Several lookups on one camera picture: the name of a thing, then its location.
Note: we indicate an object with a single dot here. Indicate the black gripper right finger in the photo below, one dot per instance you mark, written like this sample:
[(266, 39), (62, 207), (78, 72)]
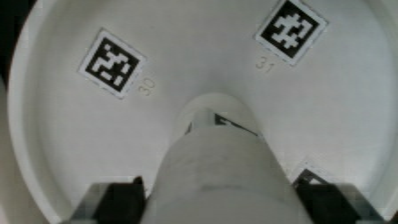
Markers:
[(336, 204)]

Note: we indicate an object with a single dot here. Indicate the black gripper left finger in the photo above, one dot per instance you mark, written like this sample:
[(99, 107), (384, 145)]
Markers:
[(112, 204)]

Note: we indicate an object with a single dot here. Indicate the white cylindrical table leg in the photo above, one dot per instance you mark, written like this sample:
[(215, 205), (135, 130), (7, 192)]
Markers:
[(220, 183)]

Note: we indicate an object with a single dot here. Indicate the white round table top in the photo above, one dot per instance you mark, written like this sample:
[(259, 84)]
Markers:
[(126, 62)]

